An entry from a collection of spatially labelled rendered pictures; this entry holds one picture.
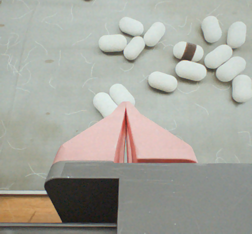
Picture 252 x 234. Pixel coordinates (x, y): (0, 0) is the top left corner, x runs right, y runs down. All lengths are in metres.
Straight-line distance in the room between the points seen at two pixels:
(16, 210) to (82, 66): 0.17
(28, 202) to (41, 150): 0.05
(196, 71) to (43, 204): 0.22
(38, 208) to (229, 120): 0.23
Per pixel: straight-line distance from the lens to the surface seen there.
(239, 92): 0.23
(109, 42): 0.22
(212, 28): 0.26
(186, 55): 0.23
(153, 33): 0.23
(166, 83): 0.20
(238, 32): 0.27
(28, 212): 0.22
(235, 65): 0.24
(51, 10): 0.30
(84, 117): 0.21
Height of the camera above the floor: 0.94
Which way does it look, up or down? 76 degrees down
